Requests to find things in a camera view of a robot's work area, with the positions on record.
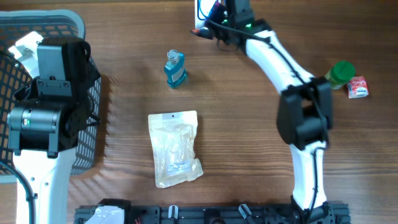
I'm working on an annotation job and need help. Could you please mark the blue mouthwash bottle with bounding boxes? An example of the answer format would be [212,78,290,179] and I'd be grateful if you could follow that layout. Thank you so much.
[164,50,187,88]

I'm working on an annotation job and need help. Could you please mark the beige plastic pouch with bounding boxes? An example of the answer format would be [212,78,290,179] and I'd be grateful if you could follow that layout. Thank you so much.
[148,110,203,189]

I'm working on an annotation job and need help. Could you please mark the green lid jar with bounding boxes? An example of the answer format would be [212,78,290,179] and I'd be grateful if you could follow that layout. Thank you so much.
[325,60,356,90]

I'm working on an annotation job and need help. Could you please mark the red tissue pack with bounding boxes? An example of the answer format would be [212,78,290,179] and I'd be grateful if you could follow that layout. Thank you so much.
[347,76,369,99]

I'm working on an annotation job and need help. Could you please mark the black red packaged item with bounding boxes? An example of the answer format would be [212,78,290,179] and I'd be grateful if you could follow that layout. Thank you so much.
[190,27,214,40]

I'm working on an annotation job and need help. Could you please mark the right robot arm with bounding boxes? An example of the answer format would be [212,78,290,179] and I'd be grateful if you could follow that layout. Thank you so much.
[204,1,333,217]

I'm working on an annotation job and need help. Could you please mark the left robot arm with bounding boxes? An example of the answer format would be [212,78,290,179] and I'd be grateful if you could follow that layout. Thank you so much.
[7,37,101,223]

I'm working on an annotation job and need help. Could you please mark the white barcode scanner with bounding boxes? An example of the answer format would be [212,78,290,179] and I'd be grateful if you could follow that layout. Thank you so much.
[194,0,221,29]

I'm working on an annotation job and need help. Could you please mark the grey plastic shopping basket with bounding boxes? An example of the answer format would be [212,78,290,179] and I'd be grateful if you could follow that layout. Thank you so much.
[1,9,101,175]

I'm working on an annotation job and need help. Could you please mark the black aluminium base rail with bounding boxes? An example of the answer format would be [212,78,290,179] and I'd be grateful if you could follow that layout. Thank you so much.
[74,198,351,224]

